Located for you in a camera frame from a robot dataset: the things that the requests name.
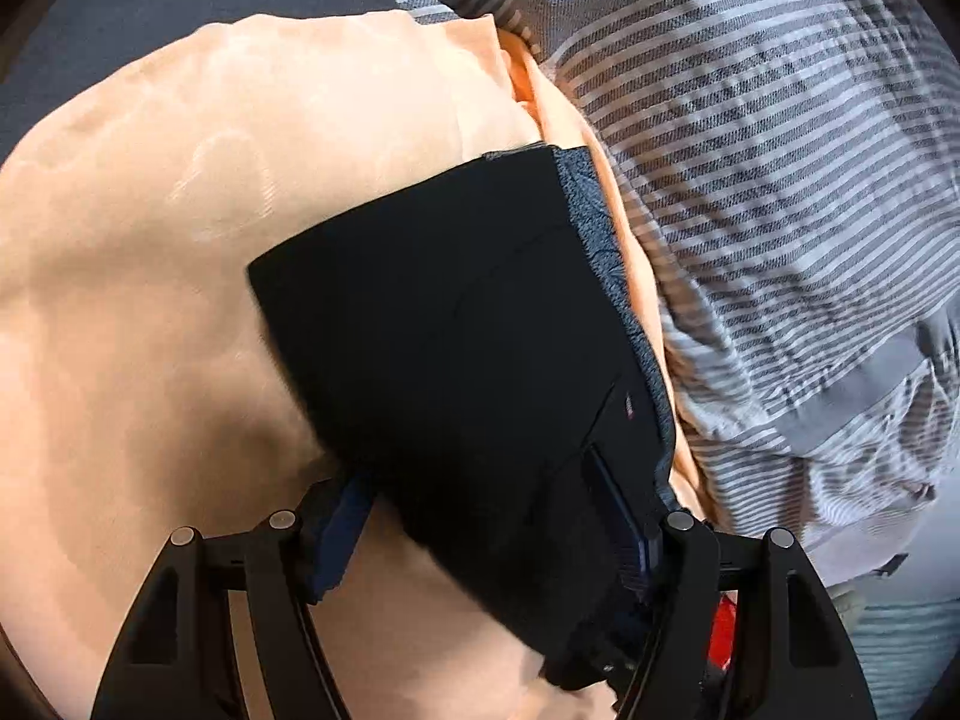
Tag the red cushion with gold print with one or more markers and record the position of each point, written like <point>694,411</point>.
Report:
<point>724,626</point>

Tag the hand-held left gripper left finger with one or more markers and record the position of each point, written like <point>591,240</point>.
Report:
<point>341,532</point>

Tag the peach blanket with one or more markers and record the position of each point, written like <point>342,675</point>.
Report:
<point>150,277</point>

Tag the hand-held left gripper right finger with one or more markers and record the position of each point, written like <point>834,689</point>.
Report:
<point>622,517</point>

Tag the pale striped cloth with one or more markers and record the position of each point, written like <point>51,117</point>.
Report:
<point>907,660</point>

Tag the grey striped duvet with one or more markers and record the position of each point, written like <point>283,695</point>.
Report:
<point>750,165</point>

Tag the black pants with blue trim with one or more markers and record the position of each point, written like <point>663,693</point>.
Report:
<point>450,352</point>

